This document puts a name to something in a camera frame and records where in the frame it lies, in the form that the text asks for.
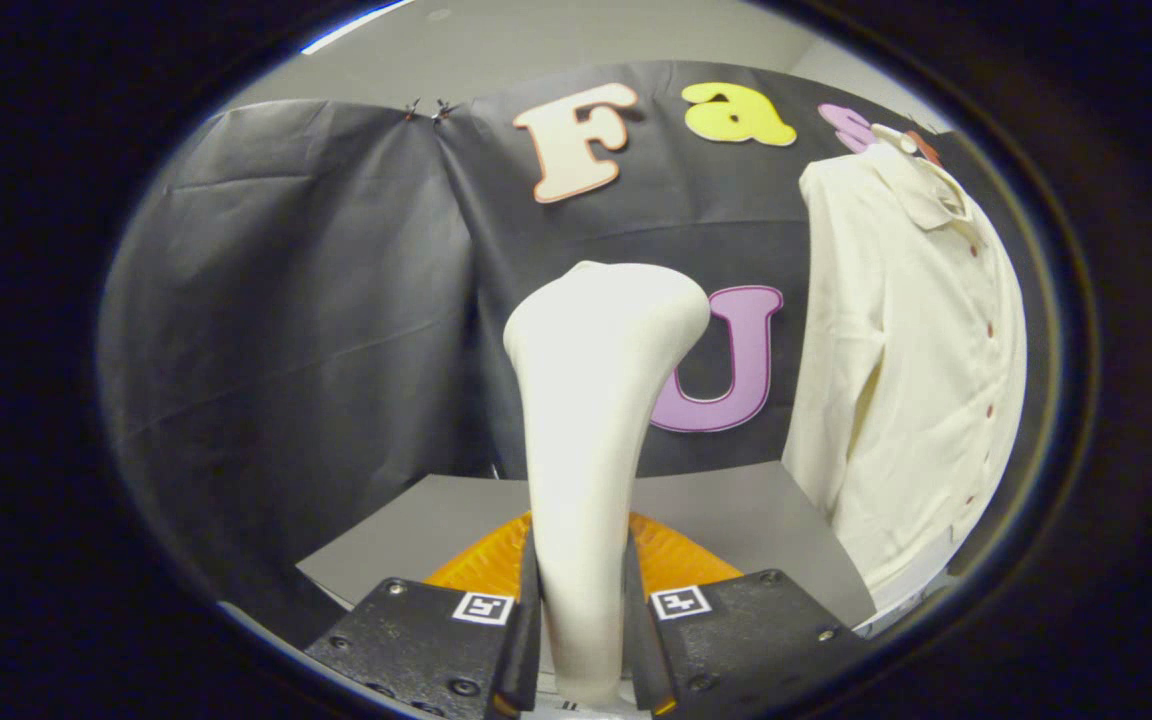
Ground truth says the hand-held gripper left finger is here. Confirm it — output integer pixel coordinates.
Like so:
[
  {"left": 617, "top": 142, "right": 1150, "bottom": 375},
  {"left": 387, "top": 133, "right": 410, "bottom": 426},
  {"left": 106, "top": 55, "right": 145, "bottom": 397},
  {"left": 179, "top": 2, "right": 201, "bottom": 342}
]
[{"left": 304, "top": 512, "right": 543, "bottom": 720}]

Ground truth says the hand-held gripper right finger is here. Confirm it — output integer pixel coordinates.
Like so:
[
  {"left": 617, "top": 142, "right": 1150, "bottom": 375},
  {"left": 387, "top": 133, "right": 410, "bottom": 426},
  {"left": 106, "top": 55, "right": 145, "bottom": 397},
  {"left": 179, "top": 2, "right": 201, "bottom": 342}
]
[{"left": 624, "top": 512, "right": 872, "bottom": 719}]

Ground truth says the white garment steamer head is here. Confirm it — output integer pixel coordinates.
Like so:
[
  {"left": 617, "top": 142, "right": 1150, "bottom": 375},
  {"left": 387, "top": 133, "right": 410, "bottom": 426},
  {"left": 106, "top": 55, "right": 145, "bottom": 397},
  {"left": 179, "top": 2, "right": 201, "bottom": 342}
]
[{"left": 503, "top": 262, "right": 712, "bottom": 709}]

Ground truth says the cream button shirt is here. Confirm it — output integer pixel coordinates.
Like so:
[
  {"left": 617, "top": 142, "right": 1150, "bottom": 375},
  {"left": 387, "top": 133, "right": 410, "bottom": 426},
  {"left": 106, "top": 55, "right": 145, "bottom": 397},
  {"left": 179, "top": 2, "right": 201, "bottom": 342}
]
[{"left": 781, "top": 125, "right": 1029, "bottom": 611}]

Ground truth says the grey cabinet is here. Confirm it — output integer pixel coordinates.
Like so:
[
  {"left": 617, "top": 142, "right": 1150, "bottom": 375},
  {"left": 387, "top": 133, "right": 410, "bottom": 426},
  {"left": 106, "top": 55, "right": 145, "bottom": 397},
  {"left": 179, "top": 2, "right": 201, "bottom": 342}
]
[{"left": 296, "top": 460, "right": 877, "bottom": 631}]

